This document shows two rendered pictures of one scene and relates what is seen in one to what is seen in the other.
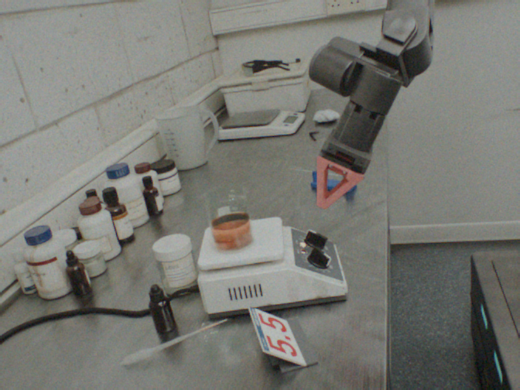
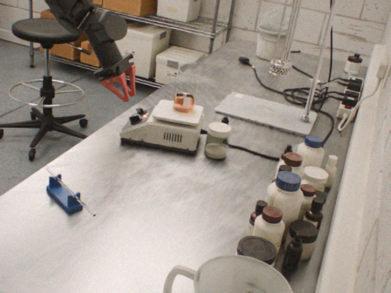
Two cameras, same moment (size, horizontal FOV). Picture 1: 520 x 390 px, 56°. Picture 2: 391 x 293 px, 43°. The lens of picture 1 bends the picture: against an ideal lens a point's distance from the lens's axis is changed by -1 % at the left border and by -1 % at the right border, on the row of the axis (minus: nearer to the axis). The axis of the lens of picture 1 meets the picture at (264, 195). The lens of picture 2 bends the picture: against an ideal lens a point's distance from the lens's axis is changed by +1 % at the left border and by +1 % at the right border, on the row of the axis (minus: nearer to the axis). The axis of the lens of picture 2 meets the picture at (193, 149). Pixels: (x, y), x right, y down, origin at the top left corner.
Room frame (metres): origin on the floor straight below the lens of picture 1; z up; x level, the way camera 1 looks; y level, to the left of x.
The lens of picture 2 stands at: (1.84, 0.11, 1.34)
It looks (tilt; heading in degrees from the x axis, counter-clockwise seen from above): 27 degrees down; 181
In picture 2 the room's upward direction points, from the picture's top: 8 degrees clockwise
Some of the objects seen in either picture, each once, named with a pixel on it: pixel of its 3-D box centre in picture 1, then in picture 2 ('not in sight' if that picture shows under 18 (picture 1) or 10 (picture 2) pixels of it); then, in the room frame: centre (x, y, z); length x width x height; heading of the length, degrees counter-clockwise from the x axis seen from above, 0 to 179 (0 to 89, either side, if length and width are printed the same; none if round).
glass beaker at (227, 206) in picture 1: (231, 220); (184, 95); (0.63, 0.05, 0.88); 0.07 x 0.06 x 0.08; 58
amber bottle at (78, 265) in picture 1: (76, 271); (286, 158); (0.73, 0.33, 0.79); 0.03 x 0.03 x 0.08
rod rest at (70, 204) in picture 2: (332, 179); (64, 191); (0.99, -0.15, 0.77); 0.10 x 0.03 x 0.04; 45
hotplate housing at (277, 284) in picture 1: (265, 265); (167, 125); (0.64, 0.02, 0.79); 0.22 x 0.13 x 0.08; 86
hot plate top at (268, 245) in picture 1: (242, 241); (178, 112); (0.64, 0.04, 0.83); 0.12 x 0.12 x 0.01; 86
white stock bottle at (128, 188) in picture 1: (124, 195); (281, 204); (0.99, 0.29, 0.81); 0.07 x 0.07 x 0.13
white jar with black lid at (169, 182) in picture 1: (164, 177); (253, 264); (1.15, 0.23, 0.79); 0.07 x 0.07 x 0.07
